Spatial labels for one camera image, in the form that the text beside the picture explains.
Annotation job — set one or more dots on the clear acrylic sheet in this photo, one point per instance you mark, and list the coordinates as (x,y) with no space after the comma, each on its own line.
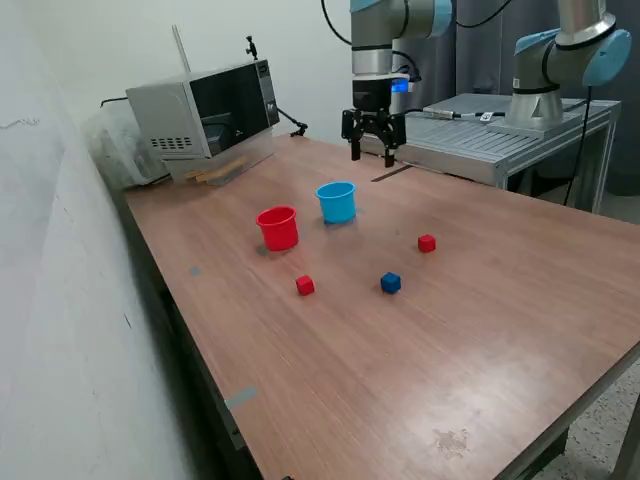
(252,159)

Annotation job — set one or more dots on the small black camera mount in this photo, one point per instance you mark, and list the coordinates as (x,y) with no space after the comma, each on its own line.
(250,47)

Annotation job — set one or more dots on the long grey tape strip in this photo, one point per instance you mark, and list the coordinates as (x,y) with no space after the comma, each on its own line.
(242,397)

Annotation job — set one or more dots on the light blue plastic bin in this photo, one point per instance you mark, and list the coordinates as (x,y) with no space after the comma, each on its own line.
(337,207)

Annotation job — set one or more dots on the small grey tape square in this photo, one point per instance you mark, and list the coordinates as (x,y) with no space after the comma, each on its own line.
(194,271)

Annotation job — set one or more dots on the aluminium robot base platform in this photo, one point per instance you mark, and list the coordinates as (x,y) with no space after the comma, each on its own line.
(450,142)

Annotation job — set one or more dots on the clear plastic bag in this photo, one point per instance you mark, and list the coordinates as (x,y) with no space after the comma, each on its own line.
(115,150)

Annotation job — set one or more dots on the silver UR5e arm blue caps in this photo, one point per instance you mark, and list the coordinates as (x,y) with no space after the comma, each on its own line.
(370,55)

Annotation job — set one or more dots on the silver microwave oven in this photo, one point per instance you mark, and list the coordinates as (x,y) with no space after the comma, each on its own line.
(165,115)

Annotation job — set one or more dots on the thin white rod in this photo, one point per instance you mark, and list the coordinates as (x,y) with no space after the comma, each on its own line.
(181,50)

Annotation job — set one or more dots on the wrist module with blue light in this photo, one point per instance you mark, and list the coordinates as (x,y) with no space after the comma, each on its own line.
(401,85)

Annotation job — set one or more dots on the blue tape piece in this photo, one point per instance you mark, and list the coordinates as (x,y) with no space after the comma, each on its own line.
(263,251)

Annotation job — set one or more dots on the red plastic bin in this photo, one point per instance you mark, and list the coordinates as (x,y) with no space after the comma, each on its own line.
(277,235)

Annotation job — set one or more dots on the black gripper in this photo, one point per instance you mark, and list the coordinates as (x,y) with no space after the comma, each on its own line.
(371,97)

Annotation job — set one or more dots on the blue cube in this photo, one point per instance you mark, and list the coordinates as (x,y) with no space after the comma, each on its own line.
(390,283)

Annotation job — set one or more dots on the dark metal strip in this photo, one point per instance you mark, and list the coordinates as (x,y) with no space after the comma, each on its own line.
(391,173)

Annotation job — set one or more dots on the wooden stick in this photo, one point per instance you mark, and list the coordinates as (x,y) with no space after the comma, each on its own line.
(192,175)
(202,179)

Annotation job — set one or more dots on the red cube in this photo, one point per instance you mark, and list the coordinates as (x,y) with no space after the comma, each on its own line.
(426,244)
(304,286)

